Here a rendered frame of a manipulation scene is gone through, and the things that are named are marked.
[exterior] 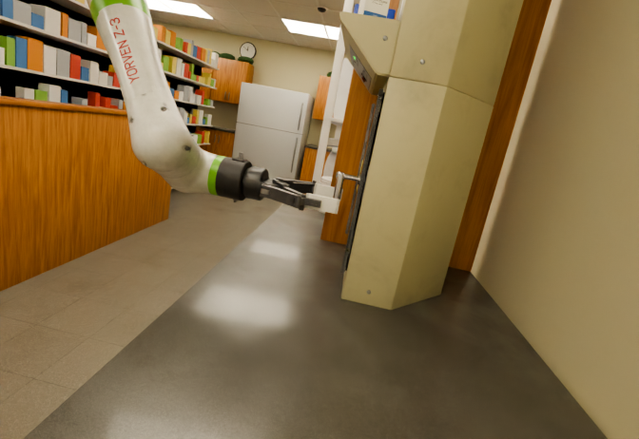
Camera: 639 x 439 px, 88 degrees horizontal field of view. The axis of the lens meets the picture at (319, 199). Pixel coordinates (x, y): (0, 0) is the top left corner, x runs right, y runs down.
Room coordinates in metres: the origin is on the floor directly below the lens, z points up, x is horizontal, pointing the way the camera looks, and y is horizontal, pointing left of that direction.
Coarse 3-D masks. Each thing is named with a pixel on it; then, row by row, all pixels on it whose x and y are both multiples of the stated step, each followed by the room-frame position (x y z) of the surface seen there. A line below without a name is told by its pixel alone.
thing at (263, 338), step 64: (256, 256) 0.82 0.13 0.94; (320, 256) 0.90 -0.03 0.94; (192, 320) 0.50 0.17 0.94; (256, 320) 0.54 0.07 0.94; (320, 320) 0.57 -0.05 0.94; (384, 320) 0.62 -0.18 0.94; (448, 320) 0.67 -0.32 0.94; (128, 384) 0.35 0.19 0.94; (192, 384) 0.37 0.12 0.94; (256, 384) 0.39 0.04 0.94; (320, 384) 0.41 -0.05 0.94; (384, 384) 0.44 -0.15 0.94; (448, 384) 0.46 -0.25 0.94; (512, 384) 0.49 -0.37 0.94
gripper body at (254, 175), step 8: (256, 168) 0.73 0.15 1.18; (264, 168) 0.74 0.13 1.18; (248, 176) 0.71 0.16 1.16; (256, 176) 0.71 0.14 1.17; (264, 176) 0.73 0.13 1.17; (248, 184) 0.71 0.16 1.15; (256, 184) 0.71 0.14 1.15; (272, 184) 0.71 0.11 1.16; (288, 184) 0.75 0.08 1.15; (248, 192) 0.71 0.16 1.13; (256, 192) 0.71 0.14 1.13
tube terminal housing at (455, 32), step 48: (432, 0) 0.67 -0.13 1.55; (480, 0) 0.69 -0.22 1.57; (432, 48) 0.67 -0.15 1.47; (480, 48) 0.72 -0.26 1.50; (384, 96) 0.68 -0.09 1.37; (432, 96) 0.67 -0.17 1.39; (480, 96) 0.75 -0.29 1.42; (384, 144) 0.67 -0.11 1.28; (432, 144) 0.66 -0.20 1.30; (480, 144) 0.79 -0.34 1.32; (384, 192) 0.67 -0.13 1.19; (432, 192) 0.69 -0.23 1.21; (384, 240) 0.67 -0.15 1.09; (432, 240) 0.72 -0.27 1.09; (384, 288) 0.67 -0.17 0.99; (432, 288) 0.76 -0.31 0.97
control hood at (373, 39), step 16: (352, 16) 0.68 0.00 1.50; (368, 16) 0.68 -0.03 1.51; (352, 32) 0.68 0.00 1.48; (368, 32) 0.68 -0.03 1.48; (384, 32) 0.68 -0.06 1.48; (368, 48) 0.68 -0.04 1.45; (384, 48) 0.67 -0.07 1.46; (368, 64) 0.69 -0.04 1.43; (384, 64) 0.67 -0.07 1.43; (384, 80) 0.72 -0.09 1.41
